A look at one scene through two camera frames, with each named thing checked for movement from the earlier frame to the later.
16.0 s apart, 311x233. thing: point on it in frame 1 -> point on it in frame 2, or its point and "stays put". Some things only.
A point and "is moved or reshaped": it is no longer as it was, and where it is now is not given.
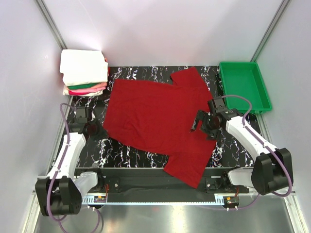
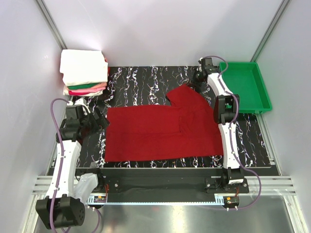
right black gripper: [202, 116] -> [198, 85]
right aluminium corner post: [269, 31] stays put
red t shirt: [157, 116] is moved or reshaped
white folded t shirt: [83, 66] stays put
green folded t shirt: [81, 87] stays put
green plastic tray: [245, 79] stays put
